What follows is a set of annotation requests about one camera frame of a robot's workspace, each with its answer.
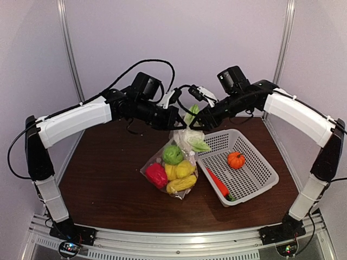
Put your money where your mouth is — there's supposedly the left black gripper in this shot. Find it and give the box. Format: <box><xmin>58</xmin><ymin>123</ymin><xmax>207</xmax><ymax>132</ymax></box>
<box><xmin>134</xmin><ymin>97</ymin><xmax>187</xmax><ymax>130</ymax></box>

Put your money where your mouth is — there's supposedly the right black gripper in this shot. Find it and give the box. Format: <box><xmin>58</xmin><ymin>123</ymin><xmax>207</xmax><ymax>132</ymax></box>
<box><xmin>189</xmin><ymin>90</ymin><xmax>252</xmax><ymax>131</ymax></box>

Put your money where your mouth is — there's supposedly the white cauliflower toy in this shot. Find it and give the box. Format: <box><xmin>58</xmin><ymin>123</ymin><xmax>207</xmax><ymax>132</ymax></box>
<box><xmin>179</xmin><ymin>112</ymin><xmax>210</xmax><ymax>153</ymax></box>

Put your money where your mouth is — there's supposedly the green pepper toy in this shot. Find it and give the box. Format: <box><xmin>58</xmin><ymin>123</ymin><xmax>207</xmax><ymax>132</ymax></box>
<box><xmin>162</xmin><ymin>145</ymin><xmax>184</xmax><ymax>165</ymax></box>

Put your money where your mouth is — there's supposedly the clear dotted zip bag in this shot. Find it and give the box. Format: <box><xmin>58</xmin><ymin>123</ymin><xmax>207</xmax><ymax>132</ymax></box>
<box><xmin>140</xmin><ymin>128</ymin><xmax>210</xmax><ymax>200</ymax></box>

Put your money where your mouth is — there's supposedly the yellow wrinkled squash toy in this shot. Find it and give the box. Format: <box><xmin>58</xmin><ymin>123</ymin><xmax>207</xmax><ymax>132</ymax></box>
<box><xmin>175</xmin><ymin>160</ymin><xmax>196</xmax><ymax>179</ymax></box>

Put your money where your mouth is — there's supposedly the yellow apple toy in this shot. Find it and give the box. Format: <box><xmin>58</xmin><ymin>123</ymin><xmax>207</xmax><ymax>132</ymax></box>
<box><xmin>164</xmin><ymin>164</ymin><xmax>177</xmax><ymax>181</ymax></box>

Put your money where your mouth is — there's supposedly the orange pumpkin toy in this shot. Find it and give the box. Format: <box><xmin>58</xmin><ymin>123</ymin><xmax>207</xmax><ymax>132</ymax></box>
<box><xmin>227</xmin><ymin>152</ymin><xmax>246</xmax><ymax>170</ymax></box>

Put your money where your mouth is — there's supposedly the red pepper toy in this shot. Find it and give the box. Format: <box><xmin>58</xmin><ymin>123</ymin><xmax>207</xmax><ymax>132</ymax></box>
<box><xmin>145</xmin><ymin>163</ymin><xmax>168</xmax><ymax>189</ymax></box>

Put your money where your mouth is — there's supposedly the yellow corn toy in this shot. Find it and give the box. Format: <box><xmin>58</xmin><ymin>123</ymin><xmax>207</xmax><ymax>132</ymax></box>
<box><xmin>166</xmin><ymin>174</ymin><xmax>197</xmax><ymax>194</ymax></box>

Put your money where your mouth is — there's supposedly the orange carrot toy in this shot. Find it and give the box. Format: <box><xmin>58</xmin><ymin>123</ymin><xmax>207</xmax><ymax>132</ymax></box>
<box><xmin>206</xmin><ymin>168</ymin><xmax>229</xmax><ymax>197</ymax></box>

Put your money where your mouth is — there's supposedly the white plastic basket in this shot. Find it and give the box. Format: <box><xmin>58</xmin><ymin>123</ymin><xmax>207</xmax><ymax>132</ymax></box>
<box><xmin>197</xmin><ymin>129</ymin><xmax>279</xmax><ymax>207</ymax></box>

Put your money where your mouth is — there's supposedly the green lettuce leaf toy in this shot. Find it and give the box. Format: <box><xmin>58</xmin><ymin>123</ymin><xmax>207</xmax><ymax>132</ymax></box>
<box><xmin>226</xmin><ymin>194</ymin><xmax>236</xmax><ymax>202</ymax></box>

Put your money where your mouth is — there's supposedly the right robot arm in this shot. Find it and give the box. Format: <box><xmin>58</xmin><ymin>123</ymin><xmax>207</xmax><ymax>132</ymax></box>
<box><xmin>189</xmin><ymin>66</ymin><xmax>346</xmax><ymax>239</ymax></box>

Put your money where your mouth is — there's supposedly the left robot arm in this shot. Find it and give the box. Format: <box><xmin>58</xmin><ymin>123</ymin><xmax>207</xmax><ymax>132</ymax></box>
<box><xmin>25</xmin><ymin>72</ymin><xmax>186</xmax><ymax>241</ymax></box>

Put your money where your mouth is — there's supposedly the right black cable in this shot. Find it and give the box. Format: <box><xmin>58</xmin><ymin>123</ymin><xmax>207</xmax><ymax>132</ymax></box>
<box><xmin>175</xmin><ymin>84</ymin><xmax>198</xmax><ymax>117</ymax></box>

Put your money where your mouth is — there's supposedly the black cable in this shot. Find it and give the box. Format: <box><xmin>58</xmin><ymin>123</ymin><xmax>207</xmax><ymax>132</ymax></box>
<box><xmin>175</xmin><ymin>84</ymin><xmax>198</xmax><ymax>117</ymax></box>
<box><xmin>7</xmin><ymin>59</ymin><xmax>176</xmax><ymax>179</ymax></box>

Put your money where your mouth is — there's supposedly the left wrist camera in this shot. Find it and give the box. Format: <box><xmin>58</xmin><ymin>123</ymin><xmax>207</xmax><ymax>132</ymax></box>
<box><xmin>158</xmin><ymin>88</ymin><xmax>182</xmax><ymax>109</ymax></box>

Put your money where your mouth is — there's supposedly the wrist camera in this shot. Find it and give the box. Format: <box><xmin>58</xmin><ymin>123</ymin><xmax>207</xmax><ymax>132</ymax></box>
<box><xmin>188</xmin><ymin>85</ymin><xmax>219</xmax><ymax>107</ymax></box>
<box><xmin>158</xmin><ymin>88</ymin><xmax>182</xmax><ymax>109</ymax></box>

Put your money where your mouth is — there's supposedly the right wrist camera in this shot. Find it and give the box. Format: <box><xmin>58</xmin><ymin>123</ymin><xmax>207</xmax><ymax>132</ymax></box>
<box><xmin>188</xmin><ymin>85</ymin><xmax>219</xmax><ymax>107</ymax></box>

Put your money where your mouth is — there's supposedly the left black cable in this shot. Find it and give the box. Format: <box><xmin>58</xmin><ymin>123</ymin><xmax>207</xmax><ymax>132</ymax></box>
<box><xmin>7</xmin><ymin>59</ymin><xmax>176</xmax><ymax>179</ymax></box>

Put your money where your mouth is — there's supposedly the aluminium front rail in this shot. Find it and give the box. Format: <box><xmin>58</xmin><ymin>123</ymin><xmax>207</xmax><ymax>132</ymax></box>
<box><xmin>27</xmin><ymin>213</ymin><xmax>334</xmax><ymax>260</ymax></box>

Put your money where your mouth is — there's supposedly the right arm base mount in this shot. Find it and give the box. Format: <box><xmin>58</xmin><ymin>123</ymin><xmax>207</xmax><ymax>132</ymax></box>
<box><xmin>259</xmin><ymin>212</ymin><xmax>306</xmax><ymax>245</ymax></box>

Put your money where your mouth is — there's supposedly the right aluminium frame post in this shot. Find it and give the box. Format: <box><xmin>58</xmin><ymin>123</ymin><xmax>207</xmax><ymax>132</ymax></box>
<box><xmin>261</xmin><ymin>0</ymin><xmax>296</xmax><ymax>120</ymax></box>

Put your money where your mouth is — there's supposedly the aluminium frame post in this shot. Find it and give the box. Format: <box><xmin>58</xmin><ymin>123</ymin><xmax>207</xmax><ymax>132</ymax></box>
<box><xmin>261</xmin><ymin>0</ymin><xmax>296</xmax><ymax>120</ymax></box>
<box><xmin>56</xmin><ymin>0</ymin><xmax>85</xmax><ymax>102</ymax></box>

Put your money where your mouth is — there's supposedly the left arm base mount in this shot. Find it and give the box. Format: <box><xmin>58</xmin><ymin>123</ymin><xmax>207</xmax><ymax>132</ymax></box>
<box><xmin>49</xmin><ymin>224</ymin><xmax>97</xmax><ymax>246</ymax></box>

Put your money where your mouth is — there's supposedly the left aluminium frame post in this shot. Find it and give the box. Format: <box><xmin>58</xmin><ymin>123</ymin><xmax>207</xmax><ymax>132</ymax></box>
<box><xmin>56</xmin><ymin>0</ymin><xmax>85</xmax><ymax>102</ymax></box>

